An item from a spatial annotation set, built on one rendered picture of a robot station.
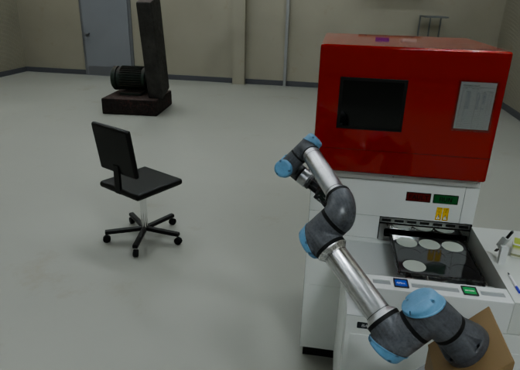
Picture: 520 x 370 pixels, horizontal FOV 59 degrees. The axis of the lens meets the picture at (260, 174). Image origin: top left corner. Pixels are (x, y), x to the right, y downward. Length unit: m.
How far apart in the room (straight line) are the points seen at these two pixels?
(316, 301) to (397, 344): 1.24
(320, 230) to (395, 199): 0.87
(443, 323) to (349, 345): 0.65
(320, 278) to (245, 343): 0.71
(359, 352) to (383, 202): 0.76
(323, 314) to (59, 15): 11.50
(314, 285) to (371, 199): 0.60
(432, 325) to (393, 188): 1.03
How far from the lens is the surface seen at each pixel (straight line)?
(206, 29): 11.69
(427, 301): 1.49
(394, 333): 1.53
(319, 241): 1.61
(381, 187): 2.39
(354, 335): 2.04
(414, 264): 2.23
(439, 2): 11.40
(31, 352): 3.24
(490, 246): 2.40
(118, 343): 3.14
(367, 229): 2.48
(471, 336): 1.57
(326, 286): 2.66
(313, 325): 2.83
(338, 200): 1.62
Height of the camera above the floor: 2.01
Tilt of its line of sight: 21 degrees down
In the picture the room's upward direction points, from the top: 2 degrees clockwise
